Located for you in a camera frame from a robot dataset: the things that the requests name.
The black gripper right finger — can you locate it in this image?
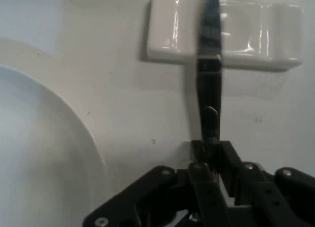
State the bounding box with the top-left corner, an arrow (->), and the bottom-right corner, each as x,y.
216,140 -> 315,227

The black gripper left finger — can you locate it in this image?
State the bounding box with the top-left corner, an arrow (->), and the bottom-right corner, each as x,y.
83,140 -> 231,227

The steel table knife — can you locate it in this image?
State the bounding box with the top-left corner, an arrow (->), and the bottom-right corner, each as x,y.
195,0 -> 230,195

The white round plate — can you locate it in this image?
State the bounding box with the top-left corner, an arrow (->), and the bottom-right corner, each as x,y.
0,64 -> 109,227

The white ceramic cutlery rest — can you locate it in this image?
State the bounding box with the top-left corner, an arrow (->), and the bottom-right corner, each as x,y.
145,0 -> 304,73

